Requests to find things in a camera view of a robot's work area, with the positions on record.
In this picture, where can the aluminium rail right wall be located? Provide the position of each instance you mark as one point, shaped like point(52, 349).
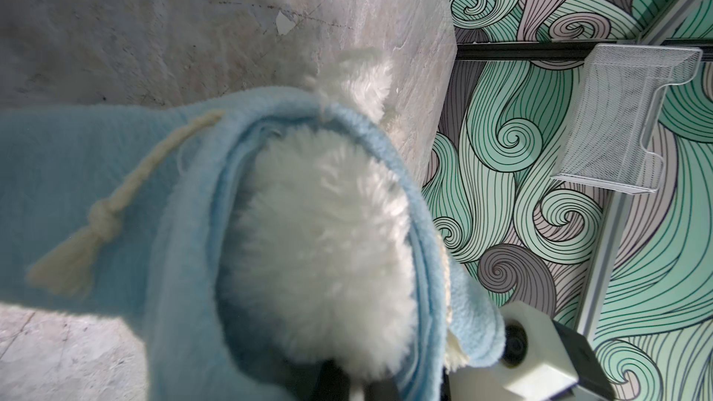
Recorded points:
point(619, 205)

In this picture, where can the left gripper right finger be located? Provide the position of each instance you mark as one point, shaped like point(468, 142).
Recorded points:
point(384, 390)

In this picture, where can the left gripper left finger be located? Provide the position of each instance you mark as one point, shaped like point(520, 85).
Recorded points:
point(332, 384)

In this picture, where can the white teddy bear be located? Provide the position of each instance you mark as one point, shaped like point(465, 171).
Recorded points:
point(316, 265)

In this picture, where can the light blue teddy hoodie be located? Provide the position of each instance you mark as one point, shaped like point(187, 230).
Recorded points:
point(123, 211)

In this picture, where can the clear acrylic wall holder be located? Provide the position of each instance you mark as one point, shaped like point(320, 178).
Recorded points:
point(612, 116)

